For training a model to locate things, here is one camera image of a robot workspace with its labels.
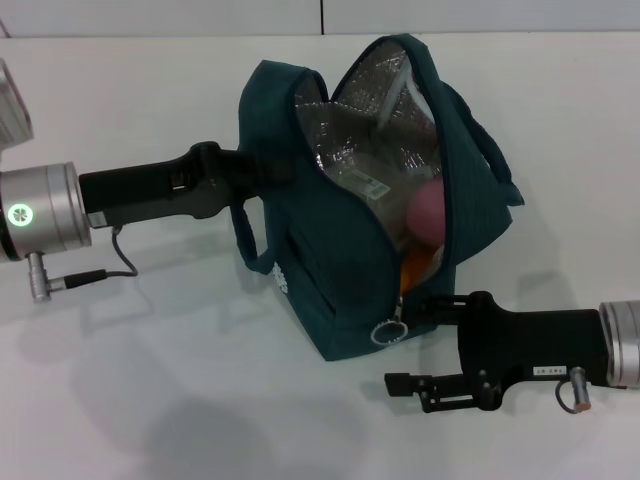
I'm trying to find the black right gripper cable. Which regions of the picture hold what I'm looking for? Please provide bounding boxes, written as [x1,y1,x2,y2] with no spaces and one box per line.
[553,366,594,415]

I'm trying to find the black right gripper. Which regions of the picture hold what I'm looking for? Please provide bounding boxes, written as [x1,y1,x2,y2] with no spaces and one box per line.
[383,290,610,415]

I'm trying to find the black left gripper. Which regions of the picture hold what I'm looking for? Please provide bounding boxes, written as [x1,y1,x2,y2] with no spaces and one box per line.
[78,141,301,230]

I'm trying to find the clear container with blue-rimmed lid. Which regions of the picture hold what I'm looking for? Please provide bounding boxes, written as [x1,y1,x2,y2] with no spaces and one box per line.
[327,144,444,214]

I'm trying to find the pink peach toy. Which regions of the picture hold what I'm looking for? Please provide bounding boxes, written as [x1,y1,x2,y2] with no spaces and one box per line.
[405,180,446,249]

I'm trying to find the yellow banana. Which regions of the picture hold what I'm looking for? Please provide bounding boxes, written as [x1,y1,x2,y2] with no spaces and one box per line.
[399,245,446,297]

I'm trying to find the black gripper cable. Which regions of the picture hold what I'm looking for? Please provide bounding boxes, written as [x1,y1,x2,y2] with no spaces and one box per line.
[553,366,594,415]
[27,224,140,304]

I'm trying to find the dark teal lunch bag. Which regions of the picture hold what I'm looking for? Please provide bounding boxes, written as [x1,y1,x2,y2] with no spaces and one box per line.
[230,33,525,362]

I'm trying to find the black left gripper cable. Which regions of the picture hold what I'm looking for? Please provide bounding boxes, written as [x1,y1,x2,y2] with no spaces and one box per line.
[27,224,140,304]

